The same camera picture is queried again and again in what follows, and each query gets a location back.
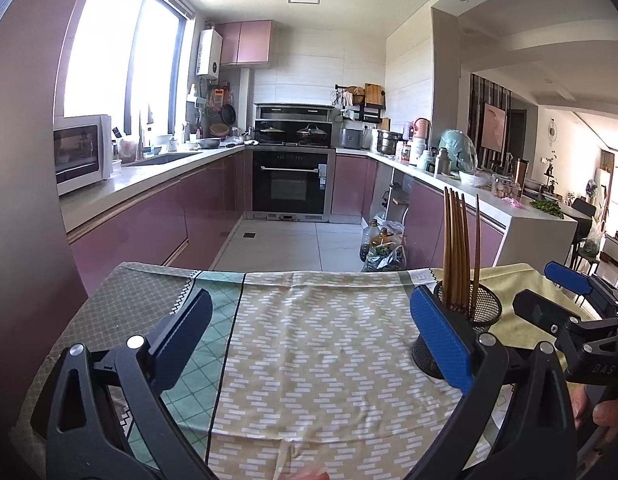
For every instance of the wooden cutting board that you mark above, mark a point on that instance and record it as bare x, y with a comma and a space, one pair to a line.
374, 95

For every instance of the black pot with lid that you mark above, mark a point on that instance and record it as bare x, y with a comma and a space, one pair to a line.
272, 133
312, 133

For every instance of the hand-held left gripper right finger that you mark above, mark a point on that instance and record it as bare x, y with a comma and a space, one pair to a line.
441, 335

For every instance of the hanging frying pan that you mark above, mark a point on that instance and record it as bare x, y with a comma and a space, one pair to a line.
228, 115

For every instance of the plastic oil bottle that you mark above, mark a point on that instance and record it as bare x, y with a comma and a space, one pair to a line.
383, 238
368, 242

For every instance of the green plastic bag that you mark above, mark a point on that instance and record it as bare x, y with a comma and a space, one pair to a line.
456, 150

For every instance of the patterned tablecloth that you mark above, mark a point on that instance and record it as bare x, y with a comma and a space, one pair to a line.
314, 335

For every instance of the black wall rack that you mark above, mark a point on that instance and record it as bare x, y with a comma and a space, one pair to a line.
369, 112

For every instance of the white microwave oven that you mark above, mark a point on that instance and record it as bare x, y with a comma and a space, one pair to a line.
79, 152

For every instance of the black dining chair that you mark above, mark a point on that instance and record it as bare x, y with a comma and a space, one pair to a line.
584, 207

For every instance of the bag of green vegetables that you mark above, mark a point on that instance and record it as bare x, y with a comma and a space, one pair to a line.
386, 259

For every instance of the black mesh utensil holder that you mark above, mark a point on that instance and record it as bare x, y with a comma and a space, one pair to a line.
484, 310

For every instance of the person's right hand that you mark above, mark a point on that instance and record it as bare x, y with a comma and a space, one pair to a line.
611, 412

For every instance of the dark slatted partition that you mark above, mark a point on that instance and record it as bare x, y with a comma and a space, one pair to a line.
476, 110

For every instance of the steel stock pot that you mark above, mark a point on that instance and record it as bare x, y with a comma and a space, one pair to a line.
389, 142

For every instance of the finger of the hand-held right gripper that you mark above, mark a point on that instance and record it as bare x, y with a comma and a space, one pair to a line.
529, 305
569, 277

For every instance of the black range hood stove unit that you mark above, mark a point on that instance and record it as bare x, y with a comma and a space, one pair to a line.
294, 112

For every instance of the round wall clock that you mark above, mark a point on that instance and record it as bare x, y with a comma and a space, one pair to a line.
554, 130

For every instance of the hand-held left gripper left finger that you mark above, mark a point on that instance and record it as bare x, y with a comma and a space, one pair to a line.
184, 332

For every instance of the black built-in oven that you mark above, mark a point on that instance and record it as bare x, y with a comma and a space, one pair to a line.
289, 185

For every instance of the pink wall cabinet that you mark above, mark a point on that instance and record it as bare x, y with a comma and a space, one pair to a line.
246, 42

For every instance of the kitchen window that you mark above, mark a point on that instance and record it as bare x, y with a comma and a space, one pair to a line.
109, 45

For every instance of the pink kettle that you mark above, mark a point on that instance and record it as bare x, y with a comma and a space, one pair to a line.
421, 129

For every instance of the framed wall picture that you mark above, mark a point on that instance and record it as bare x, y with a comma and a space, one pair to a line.
494, 127

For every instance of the pile of green vegetables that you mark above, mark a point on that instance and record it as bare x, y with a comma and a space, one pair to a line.
547, 208

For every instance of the white water heater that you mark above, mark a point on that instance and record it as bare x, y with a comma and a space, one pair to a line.
209, 52

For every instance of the white kitchen countertop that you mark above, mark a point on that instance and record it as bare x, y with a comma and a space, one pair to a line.
89, 195

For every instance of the kitchen sink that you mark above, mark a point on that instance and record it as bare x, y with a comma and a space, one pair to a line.
161, 159

